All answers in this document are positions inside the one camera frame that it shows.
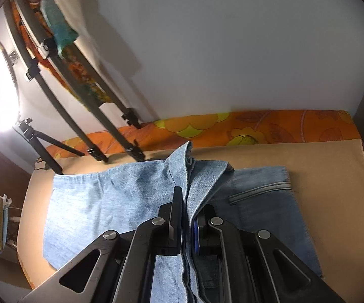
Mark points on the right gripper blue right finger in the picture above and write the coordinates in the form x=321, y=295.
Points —
x=205, y=231

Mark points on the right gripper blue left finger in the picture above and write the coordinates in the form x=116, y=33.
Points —
x=172, y=212

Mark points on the light blue denim pants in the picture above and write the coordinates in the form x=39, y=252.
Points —
x=84, y=206

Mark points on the orange floral bed sheet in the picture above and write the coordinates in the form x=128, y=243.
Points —
x=245, y=128

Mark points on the tall grey folded tripod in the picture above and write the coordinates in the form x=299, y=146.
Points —
x=48, y=49

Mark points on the colourful cloth on tripod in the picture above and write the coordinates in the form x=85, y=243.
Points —
x=53, y=21

